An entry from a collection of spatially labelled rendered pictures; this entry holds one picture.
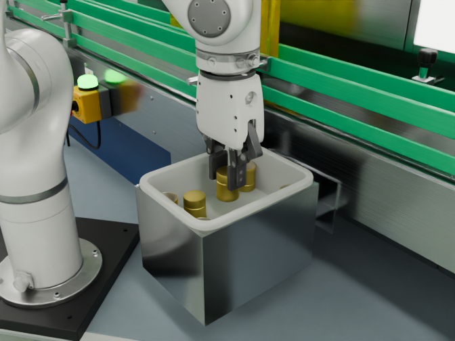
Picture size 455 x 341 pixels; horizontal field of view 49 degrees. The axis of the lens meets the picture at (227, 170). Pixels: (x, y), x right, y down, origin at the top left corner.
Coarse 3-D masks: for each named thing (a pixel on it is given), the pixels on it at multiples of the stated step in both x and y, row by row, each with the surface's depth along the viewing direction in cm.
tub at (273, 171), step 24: (168, 168) 77; (192, 168) 80; (264, 168) 83; (288, 168) 79; (240, 192) 85; (264, 192) 85; (288, 192) 72; (192, 216) 66; (216, 216) 79; (240, 216) 67
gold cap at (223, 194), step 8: (224, 168) 75; (216, 176) 74; (224, 176) 73; (216, 184) 75; (224, 184) 74; (216, 192) 76; (224, 192) 74; (232, 192) 74; (224, 200) 75; (232, 200) 75
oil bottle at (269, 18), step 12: (264, 0) 87; (276, 0) 89; (264, 12) 88; (276, 12) 90; (264, 24) 89; (276, 24) 91; (264, 36) 90; (276, 36) 92; (264, 48) 92; (276, 48) 94
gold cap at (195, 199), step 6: (186, 192) 76; (192, 192) 76; (198, 192) 76; (186, 198) 75; (192, 198) 75; (198, 198) 75; (204, 198) 75; (186, 204) 75; (192, 204) 74; (198, 204) 75; (204, 204) 76; (186, 210) 75; (192, 210) 75; (198, 210) 75; (204, 210) 76; (198, 216) 76; (204, 216) 76
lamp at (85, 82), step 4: (80, 76) 114; (84, 76) 113; (88, 76) 113; (92, 76) 113; (80, 80) 112; (84, 80) 112; (88, 80) 112; (92, 80) 113; (96, 80) 114; (80, 84) 113; (84, 84) 112; (88, 84) 112; (92, 84) 113; (96, 84) 114; (80, 88) 113; (84, 88) 113; (88, 88) 113; (92, 88) 113; (96, 88) 114
